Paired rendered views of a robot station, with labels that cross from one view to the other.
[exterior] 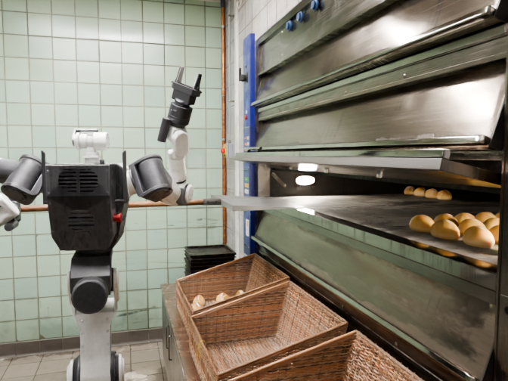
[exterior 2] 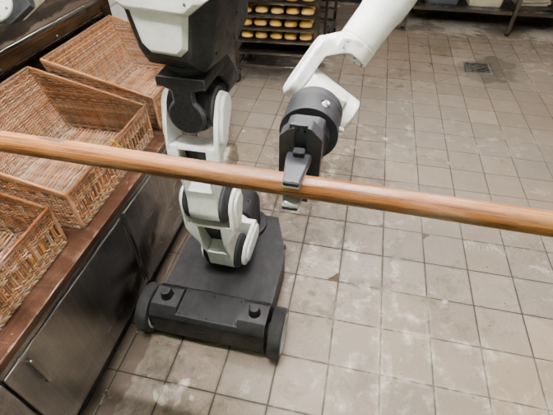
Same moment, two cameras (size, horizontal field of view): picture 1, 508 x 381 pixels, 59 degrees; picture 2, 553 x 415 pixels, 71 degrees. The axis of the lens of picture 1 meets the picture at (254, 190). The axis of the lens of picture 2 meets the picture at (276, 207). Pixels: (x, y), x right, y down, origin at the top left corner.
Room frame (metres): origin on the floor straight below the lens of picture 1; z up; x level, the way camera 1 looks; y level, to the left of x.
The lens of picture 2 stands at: (2.37, 1.24, 1.51)
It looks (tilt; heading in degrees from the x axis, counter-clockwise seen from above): 44 degrees down; 208
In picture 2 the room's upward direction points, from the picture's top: straight up
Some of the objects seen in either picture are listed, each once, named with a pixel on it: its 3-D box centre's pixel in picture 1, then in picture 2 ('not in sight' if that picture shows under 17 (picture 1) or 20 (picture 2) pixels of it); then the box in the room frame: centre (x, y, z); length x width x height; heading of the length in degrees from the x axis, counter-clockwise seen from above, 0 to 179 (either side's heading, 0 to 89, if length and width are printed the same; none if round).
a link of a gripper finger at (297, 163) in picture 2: not in sight; (295, 167); (2.02, 1.08, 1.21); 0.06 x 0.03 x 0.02; 16
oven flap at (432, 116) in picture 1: (323, 127); not in sight; (1.81, -0.28, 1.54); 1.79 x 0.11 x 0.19; 16
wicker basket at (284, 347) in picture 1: (259, 337); (53, 139); (1.72, -0.02, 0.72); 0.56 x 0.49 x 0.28; 17
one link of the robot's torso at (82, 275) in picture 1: (92, 277); (203, 82); (1.56, 0.57, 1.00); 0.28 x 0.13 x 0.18; 16
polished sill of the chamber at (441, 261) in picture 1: (327, 221); not in sight; (1.82, -0.30, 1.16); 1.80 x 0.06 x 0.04; 16
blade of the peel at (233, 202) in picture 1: (254, 200); not in sight; (2.33, 0.00, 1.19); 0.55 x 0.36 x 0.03; 16
